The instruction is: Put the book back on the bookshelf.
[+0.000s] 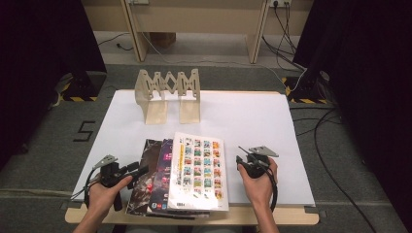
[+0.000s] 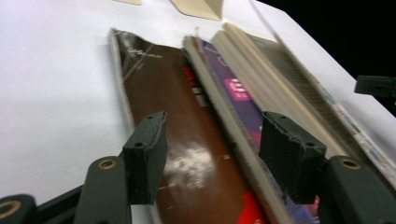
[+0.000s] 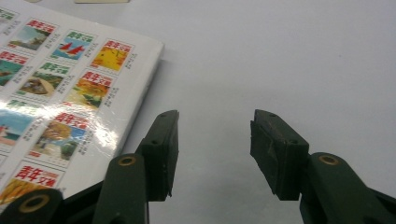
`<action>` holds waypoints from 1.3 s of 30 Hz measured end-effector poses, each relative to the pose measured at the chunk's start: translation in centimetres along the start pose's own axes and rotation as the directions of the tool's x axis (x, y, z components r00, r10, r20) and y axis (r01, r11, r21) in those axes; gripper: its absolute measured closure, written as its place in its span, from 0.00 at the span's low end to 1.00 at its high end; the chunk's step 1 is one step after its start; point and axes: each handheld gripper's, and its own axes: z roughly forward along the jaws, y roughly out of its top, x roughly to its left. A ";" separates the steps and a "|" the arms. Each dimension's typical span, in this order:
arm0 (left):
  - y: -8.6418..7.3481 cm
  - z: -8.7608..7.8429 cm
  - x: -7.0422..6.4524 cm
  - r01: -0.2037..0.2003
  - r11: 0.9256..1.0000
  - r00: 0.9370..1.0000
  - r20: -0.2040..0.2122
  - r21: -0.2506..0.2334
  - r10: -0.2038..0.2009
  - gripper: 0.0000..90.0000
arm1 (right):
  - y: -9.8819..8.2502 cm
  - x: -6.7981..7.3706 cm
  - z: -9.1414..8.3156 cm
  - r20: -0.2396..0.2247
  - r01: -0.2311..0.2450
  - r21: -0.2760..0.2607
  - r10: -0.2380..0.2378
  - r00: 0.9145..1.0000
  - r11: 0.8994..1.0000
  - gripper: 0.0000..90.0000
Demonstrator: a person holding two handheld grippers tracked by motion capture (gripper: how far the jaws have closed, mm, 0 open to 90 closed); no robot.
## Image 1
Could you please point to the beige wooden desk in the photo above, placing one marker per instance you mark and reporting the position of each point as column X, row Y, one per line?
column 194, row 16

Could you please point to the gray table corner bracket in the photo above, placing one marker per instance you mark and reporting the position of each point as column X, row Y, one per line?
column 315, row 211

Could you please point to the person's right hand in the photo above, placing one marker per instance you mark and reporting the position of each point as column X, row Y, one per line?
column 259, row 191

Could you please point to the purple book with pink banner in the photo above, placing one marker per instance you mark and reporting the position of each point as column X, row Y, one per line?
column 160, row 181

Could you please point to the brown cardboard box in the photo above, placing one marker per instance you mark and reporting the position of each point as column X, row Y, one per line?
column 162, row 39

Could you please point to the black curtain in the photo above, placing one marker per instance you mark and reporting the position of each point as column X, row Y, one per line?
column 366, row 64
column 39, row 48

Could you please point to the person's left hand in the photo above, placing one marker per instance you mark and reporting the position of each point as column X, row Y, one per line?
column 103, row 197

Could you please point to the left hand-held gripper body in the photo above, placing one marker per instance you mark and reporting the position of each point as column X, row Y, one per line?
column 108, row 174

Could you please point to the wooden expandable book rack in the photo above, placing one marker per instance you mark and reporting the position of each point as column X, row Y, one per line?
column 155, row 113

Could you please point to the white book with picture grid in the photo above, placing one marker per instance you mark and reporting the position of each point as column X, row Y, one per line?
column 197, row 174

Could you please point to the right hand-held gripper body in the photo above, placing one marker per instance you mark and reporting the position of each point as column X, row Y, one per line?
column 256, row 166

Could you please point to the black magazine with red print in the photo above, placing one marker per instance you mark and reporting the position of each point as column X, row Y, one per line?
column 142, row 187

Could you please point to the yellow black striped stand base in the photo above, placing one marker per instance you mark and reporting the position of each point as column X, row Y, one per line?
column 307, row 92
column 81, row 89

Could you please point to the white wall socket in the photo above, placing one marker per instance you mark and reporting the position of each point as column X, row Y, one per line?
column 281, row 2
column 138, row 1

